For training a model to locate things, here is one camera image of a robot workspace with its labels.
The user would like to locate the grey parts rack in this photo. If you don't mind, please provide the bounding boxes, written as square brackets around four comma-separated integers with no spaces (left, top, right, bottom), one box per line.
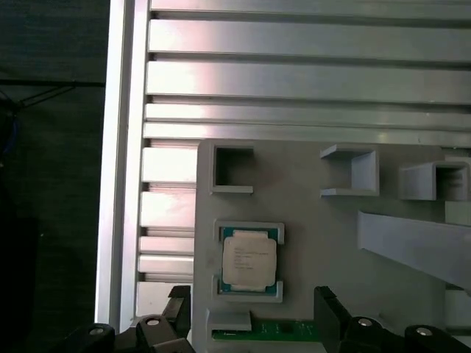
[194,141,471,353]

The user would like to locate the CPU with silver top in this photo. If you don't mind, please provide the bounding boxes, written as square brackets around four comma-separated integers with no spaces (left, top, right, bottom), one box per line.
[219,227,277,295]

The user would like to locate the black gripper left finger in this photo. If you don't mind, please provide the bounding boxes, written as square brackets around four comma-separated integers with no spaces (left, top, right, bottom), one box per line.
[47,285,193,353]

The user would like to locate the green RAM stick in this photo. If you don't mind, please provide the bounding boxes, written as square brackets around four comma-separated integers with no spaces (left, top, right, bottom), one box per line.
[213,318,319,342]

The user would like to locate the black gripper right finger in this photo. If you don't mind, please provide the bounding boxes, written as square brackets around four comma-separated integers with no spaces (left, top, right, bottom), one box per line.
[312,285,471,353]

